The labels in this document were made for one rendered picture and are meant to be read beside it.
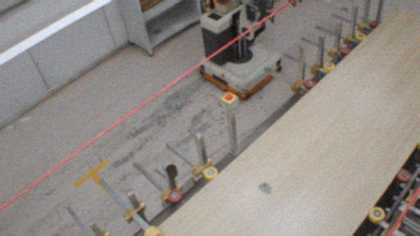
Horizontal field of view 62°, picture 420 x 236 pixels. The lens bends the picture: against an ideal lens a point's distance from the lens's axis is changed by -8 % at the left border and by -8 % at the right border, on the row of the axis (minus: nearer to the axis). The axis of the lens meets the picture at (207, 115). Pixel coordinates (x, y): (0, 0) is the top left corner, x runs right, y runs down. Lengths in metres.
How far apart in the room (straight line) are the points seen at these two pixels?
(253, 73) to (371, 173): 1.89
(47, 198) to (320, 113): 2.49
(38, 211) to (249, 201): 2.14
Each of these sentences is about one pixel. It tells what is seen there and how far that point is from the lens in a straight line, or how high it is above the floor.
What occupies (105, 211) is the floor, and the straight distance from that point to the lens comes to 3.36.
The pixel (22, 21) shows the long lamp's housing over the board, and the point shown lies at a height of 2.36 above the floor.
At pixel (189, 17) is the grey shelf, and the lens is 5.03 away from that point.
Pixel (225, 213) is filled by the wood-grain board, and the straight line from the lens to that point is 2.08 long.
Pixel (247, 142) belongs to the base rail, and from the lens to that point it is 2.61.
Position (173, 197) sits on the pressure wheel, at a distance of 2.17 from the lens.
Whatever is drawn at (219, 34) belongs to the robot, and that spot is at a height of 0.68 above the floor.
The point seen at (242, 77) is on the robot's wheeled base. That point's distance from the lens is 3.73.
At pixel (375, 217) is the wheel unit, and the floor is 0.91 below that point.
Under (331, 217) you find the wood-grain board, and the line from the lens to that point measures 2.09.
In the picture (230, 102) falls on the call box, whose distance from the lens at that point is 2.14.
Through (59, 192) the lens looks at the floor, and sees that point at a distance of 3.66.
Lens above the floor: 2.72
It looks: 46 degrees down
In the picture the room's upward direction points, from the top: 9 degrees counter-clockwise
